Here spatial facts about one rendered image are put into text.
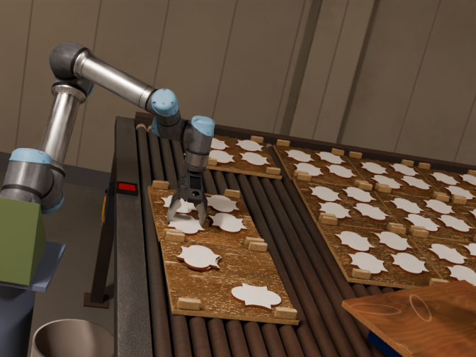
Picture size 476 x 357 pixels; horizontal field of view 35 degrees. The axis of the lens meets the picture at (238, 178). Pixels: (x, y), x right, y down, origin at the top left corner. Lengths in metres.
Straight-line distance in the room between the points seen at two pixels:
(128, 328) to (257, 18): 3.05
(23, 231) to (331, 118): 3.02
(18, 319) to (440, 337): 1.18
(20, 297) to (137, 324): 0.44
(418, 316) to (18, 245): 1.08
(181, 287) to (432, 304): 0.69
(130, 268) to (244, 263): 0.35
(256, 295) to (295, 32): 2.81
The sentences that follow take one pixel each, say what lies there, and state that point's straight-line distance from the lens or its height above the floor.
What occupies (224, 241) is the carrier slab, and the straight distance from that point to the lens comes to 2.43.
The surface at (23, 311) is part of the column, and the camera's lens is 2.31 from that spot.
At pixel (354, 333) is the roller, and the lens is 2.16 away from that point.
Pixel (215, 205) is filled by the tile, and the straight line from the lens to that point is 2.66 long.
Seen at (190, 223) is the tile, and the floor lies 0.95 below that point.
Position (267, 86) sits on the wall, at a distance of 4.79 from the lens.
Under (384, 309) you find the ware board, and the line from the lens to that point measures 2.07.
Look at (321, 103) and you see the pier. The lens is 4.76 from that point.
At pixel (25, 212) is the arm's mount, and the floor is 1.08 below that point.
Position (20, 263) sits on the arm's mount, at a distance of 2.13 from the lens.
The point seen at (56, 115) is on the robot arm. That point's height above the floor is 1.20.
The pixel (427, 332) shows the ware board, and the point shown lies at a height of 1.04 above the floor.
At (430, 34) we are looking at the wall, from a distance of 4.88.
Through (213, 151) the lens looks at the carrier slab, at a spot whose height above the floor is 0.95.
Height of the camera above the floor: 1.96
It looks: 20 degrees down
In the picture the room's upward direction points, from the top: 13 degrees clockwise
